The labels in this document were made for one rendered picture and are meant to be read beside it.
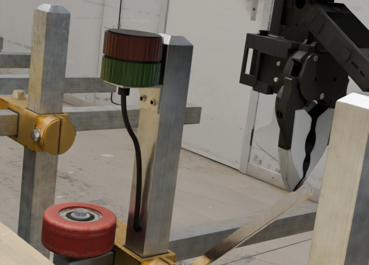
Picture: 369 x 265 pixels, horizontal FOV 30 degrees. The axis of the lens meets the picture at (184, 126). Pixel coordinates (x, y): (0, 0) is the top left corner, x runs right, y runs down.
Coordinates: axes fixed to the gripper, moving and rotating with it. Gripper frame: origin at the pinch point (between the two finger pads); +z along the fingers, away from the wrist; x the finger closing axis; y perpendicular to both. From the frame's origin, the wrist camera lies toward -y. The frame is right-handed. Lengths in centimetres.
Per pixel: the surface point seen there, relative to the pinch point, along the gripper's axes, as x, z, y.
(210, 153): -247, 97, 270
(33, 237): 8.9, 19.5, 36.5
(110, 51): 15.6, -10.5, 13.1
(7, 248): 24.7, 8.7, 13.5
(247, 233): 1.9, 7.1, 4.0
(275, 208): 0.8, 3.5, 1.8
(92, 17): -239, 29, 413
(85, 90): -16, 6, 66
